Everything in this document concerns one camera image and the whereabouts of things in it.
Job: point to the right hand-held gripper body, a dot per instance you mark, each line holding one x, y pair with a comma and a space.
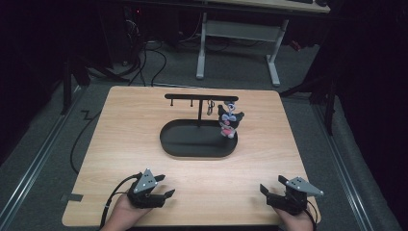
290, 203

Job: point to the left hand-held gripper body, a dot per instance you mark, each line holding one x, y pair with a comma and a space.
142, 199

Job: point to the black key rack with tray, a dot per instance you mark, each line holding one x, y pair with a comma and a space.
192, 141

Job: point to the person's right hand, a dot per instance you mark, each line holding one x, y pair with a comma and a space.
298, 223

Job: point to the person's left hand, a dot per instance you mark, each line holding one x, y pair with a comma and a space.
123, 216

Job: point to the grey tape strip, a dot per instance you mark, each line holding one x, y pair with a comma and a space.
72, 197

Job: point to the black stand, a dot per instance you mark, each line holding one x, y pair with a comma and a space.
328, 106
66, 86

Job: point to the small grey clip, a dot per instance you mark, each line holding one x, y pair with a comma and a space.
229, 104

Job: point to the small red object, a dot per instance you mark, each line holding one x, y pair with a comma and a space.
295, 45

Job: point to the dark computer tower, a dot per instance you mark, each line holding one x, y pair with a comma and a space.
133, 32

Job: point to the white-legged desk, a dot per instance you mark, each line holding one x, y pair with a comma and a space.
240, 30

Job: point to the metal floor rail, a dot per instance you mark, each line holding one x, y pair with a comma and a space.
340, 160
35, 160

